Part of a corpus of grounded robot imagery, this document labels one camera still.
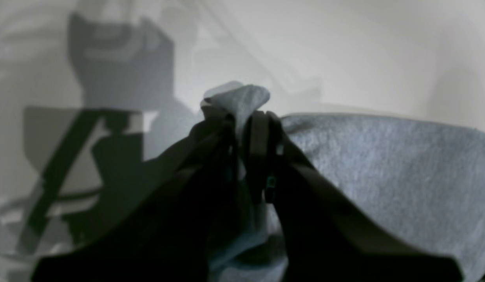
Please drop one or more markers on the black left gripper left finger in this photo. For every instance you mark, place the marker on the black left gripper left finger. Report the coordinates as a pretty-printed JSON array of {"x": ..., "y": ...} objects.
[{"x": 164, "y": 239}]

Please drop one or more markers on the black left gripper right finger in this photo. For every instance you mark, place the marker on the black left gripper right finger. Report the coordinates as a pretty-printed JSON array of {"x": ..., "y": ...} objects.
[{"x": 327, "y": 238}]

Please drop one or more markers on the grey t-shirt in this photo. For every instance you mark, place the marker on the grey t-shirt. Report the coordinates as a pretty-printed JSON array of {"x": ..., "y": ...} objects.
[{"x": 423, "y": 181}]

